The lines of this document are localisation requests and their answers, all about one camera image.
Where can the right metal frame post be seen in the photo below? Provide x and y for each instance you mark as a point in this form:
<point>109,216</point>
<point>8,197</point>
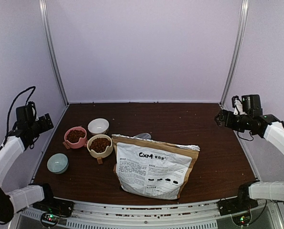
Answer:
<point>236,51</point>

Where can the cream pet bowl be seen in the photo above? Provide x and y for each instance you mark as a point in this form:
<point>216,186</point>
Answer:
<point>100,147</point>

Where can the pet food bag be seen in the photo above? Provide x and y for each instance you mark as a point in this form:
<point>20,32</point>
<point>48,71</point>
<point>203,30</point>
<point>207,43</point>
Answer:
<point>153,169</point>

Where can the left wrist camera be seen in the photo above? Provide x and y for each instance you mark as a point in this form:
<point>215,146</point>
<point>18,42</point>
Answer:
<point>32,113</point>

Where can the front aluminium rail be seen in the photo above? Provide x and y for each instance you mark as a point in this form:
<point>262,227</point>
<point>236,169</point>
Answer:
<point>199,215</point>

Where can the left metal frame post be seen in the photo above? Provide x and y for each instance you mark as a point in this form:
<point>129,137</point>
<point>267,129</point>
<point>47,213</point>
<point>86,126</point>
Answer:
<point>52,55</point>

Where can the metal frame post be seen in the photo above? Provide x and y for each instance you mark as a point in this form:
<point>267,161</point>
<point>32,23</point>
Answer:
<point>236,51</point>
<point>52,55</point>

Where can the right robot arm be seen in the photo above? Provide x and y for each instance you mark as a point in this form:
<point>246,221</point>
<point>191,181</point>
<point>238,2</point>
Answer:
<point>248,116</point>

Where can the white ceramic bowl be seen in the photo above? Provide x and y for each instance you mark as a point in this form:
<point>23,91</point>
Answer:
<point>98,126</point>

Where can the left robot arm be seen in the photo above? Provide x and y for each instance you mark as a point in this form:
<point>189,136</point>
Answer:
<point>22,136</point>

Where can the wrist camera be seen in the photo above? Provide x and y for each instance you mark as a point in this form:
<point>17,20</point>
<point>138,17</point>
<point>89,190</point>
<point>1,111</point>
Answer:
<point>32,113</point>
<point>237,105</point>

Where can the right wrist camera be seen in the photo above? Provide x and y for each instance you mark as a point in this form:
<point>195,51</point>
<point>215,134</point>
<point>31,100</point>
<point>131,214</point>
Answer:
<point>237,105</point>

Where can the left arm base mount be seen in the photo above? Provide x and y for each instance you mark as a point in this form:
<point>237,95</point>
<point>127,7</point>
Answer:
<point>53,208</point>

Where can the pink pet bowl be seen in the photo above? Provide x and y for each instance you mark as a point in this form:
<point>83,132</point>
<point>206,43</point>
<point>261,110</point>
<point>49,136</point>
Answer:
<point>75,137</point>

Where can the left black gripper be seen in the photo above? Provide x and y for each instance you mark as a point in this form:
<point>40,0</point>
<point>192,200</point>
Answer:
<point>46,127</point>

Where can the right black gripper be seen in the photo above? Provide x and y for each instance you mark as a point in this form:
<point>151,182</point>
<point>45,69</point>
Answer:
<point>227,123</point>

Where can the light blue ceramic bowl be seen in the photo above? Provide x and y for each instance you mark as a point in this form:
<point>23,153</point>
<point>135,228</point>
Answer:
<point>58,163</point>

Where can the metal food scoop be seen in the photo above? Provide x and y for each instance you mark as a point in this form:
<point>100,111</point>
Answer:
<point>143,136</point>

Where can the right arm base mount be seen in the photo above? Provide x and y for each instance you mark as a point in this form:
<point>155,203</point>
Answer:
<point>240,206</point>

